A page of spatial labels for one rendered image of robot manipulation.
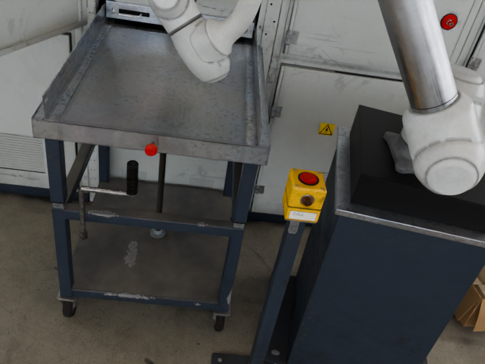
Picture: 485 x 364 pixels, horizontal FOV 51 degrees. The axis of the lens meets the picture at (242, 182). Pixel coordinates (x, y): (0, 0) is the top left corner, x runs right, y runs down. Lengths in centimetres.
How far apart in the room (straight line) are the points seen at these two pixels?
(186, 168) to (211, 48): 99
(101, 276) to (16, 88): 81
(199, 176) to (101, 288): 70
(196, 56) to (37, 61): 89
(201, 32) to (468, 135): 68
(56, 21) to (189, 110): 66
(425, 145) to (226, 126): 54
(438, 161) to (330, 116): 100
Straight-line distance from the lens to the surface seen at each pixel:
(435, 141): 116
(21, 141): 232
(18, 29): 181
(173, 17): 133
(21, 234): 231
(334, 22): 193
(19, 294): 209
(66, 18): 196
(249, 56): 185
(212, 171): 223
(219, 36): 133
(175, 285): 185
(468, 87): 135
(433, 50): 112
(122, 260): 192
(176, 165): 223
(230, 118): 146
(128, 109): 145
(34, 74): 213
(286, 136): 212
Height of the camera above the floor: 157
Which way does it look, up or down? 37 degrees down
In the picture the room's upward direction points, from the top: 11 degrees clockwise
